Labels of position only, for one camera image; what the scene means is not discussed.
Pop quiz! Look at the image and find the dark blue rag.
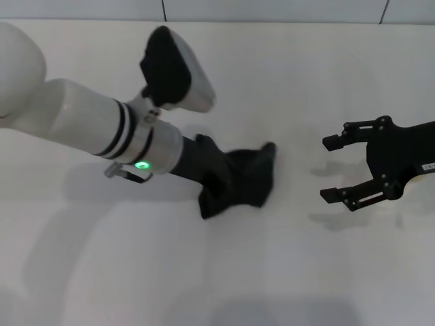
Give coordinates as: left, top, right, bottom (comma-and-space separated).
196, 141, 278, 221

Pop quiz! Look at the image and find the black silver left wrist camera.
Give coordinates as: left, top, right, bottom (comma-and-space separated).
139, 25, 217, 113

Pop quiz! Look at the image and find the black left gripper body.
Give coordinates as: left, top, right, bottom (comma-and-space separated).
169, 135, 234, 191

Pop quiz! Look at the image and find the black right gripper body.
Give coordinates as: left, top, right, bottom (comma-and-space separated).
366, 115, 435, 201

